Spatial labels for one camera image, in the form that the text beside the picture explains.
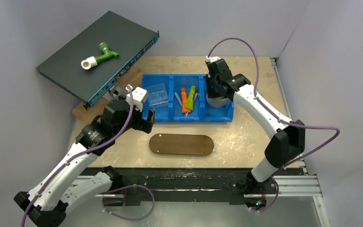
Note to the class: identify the dark network switch box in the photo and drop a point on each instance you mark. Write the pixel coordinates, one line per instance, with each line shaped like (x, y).
(129, 39)

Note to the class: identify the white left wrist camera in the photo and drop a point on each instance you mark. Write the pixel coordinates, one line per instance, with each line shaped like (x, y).
(136, 97)

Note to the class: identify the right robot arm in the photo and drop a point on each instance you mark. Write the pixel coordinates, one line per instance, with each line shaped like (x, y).
(286, 141)

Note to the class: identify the white toothbrush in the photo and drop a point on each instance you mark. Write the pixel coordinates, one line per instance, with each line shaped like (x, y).
(178, 99)

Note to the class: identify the green toothpaste tube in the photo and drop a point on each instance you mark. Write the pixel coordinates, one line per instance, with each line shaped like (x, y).
(190, 99)

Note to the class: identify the brown oval wooden tray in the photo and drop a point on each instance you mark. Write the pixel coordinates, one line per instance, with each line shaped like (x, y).
(181, 144)

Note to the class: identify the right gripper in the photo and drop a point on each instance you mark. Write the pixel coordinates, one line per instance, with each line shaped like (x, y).
(213, 88)

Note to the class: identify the clear plastic blister pack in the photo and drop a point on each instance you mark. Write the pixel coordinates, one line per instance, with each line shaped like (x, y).
(157, 95)

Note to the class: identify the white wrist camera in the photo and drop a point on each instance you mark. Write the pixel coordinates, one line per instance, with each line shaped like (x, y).
(211, 59)
(136, 97)

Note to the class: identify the grey mug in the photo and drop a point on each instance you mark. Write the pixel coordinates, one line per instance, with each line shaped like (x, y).
(217, 102)

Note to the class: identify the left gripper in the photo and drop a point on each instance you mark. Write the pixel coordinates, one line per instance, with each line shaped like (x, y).
(145, 126)

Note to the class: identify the green white pipe fitting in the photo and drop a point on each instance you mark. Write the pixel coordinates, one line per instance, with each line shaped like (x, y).
(92, 61)

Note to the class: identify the metal bracket on board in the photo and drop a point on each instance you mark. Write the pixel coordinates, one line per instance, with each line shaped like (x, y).
(116, 92)

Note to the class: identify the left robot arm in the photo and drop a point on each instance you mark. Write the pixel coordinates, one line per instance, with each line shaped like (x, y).
(48, 203)

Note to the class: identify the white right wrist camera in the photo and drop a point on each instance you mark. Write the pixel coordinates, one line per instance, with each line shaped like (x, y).
(211, 59)

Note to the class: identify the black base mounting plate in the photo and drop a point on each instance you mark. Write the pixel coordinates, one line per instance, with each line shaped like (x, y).
(228, 185)

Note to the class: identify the blue divided plastic bin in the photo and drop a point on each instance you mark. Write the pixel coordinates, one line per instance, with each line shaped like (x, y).
(202, 111)

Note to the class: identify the wooden board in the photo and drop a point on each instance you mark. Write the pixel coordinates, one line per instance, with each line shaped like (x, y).
(133, 77)

